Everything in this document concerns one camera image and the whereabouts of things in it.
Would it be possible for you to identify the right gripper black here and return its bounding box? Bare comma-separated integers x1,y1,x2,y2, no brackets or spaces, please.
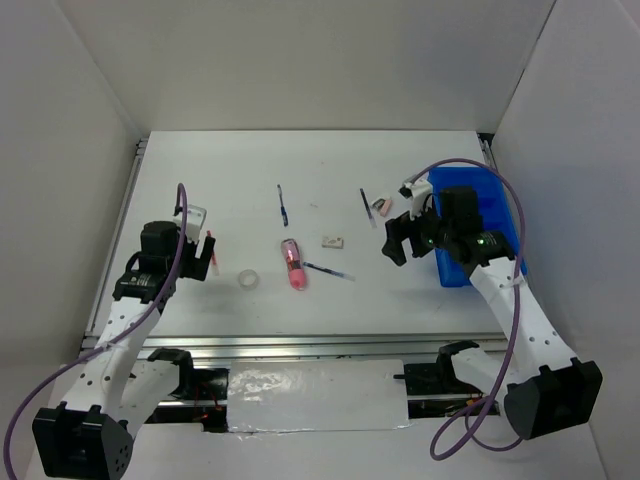
381,194,455,266

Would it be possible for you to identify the red pen refill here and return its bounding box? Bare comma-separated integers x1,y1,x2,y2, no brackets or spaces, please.
207,230,220,276

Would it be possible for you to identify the purple pen refill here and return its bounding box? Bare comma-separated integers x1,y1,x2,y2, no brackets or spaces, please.
359,188,377,229

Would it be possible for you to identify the clear tape roll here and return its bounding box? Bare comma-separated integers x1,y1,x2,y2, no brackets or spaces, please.
237,269,259,290

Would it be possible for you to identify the white eraser box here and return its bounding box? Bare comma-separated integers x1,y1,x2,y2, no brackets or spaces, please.
321,236,344,249

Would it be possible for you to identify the blue pen refill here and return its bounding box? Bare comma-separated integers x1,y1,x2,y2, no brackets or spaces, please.
303,262,355,281

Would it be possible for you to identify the pink glue stick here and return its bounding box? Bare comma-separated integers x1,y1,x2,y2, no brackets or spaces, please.
281,238,307,291

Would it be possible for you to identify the blue ballpoint pen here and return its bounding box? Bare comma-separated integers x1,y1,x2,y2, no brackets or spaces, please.
277,184,289,228

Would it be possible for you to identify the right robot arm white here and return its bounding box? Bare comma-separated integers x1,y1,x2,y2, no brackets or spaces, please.
382,180,603,440

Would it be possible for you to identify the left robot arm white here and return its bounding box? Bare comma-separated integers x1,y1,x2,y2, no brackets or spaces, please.
32,221,215,479

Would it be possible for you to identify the blue compartment tray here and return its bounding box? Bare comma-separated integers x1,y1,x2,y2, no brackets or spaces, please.
428,166,519,288

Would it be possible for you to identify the white foil sheet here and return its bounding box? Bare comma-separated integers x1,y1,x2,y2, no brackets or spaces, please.
227,359,410,433

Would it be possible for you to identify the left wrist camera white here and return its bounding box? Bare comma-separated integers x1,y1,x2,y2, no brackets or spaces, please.
173,204,207,243

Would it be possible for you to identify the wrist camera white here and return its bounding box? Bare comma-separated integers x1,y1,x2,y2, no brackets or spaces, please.
173,204,207,243
398,178,433,220

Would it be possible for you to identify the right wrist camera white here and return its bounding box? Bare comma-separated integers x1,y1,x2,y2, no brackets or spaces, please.
398,178,433,220

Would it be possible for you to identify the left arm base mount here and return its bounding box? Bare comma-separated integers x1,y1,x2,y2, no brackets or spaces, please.
146,348,229,433

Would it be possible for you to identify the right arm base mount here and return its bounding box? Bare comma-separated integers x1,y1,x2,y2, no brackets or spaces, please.
393,340,484,419

